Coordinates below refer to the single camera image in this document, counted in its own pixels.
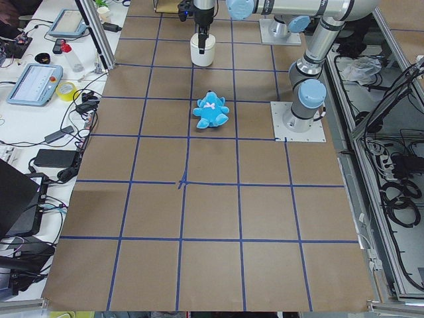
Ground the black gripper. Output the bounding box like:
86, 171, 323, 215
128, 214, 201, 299
178, 0, 213, 54

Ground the white trash can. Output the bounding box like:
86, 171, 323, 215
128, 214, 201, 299
189, 34, 217, 68

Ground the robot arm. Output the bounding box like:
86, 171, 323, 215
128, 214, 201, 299
178, 1, 379, 60
283, 17, 345, 133

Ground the blue teddy bear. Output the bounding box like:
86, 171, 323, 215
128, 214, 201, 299
193, 91, 229, 129

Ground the teach pendant far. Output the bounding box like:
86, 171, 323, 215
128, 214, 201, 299
48, 9, 87, 38

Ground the teach pendant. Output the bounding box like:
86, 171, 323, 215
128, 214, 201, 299
48, 9, 87, 38
7, 64, 63, 107

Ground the clear bottle red cap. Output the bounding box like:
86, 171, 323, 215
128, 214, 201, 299
61, 40, 84, 72

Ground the yellow tape roll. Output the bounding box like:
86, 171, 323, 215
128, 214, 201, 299
55, 81, 77, 101

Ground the teach pendant near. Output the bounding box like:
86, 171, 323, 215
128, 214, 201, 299
7, 64, 63, 107

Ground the black power adapter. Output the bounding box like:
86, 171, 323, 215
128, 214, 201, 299
34, 149, 77, 168

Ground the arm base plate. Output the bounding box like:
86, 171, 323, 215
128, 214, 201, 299
270, 101, 326, 142
259, 19, 301, 46

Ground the aluminium frame post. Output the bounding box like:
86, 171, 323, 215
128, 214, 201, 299
75, 0, 115, 70

